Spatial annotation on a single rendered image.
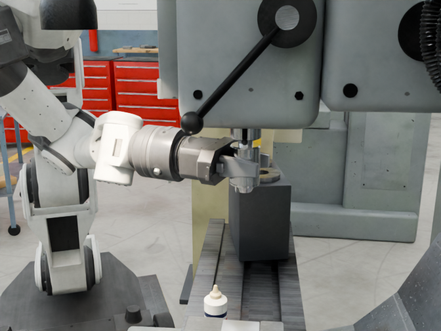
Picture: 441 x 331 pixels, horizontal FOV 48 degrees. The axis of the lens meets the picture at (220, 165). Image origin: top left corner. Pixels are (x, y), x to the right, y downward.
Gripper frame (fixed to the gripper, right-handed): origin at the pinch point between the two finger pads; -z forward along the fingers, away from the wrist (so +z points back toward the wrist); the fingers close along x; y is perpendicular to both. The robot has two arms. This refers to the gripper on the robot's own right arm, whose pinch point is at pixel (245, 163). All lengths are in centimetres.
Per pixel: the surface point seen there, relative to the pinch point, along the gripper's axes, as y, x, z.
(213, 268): 33.6, 24.0, 15.8
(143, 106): 73, 388, 258
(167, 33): -19.4, -5.4, 10.2
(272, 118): -9.1, -8.2, -6.6
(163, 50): -17.1, -5.6, 10.7
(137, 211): 125, 238, 174
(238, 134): -5.1, -2.4, 0.3
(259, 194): 16.7, 31.5, 7.8
